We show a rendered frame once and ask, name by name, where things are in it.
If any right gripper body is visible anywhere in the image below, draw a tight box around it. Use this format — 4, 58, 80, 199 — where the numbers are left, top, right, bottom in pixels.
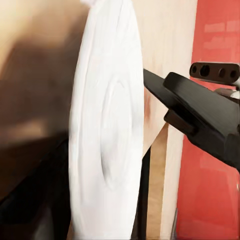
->
156, 94, 240, 168

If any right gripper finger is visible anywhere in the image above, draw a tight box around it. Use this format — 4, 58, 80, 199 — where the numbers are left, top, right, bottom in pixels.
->
162, 71, 240, 143
143, 68, 199, 136

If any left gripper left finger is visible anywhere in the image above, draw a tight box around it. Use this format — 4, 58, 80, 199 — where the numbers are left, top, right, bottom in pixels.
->
0, 138, 72, 240

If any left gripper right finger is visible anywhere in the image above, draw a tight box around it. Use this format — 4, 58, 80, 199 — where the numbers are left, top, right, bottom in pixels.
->
224, 132, 240, 171

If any saucer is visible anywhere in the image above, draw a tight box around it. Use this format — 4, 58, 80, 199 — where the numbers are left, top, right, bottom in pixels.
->
68, 0, 145, 240

